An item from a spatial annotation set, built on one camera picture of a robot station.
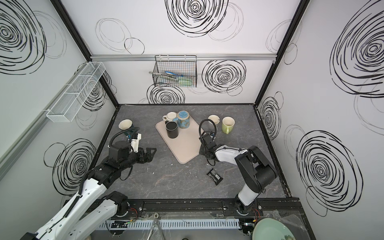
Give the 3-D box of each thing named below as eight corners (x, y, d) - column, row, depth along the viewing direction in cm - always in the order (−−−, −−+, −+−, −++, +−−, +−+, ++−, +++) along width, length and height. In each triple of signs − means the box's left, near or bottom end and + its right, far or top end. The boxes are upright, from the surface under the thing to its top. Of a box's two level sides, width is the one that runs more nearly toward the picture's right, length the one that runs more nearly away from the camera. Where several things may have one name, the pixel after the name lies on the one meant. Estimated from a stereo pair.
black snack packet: (216, 185, 83) (216, 184, 81) (206, 174, 87) (206, 173, 85) (222, 179, 85) (223, 178, 84) (212, 169, 89) (213, 167, 87)
